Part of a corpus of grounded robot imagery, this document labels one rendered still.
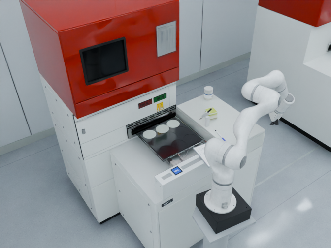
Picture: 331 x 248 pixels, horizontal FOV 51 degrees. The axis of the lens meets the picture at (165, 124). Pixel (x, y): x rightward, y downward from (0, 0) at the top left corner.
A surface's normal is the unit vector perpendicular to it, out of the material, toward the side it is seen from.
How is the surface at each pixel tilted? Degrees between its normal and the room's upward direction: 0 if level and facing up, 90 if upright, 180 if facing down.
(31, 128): 90
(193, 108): 0
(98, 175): 90
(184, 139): 0
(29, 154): 0
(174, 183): 90
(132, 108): 90
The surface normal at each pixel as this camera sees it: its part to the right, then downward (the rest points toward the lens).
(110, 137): 0.57, 0.50
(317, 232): -0.02, -0.79
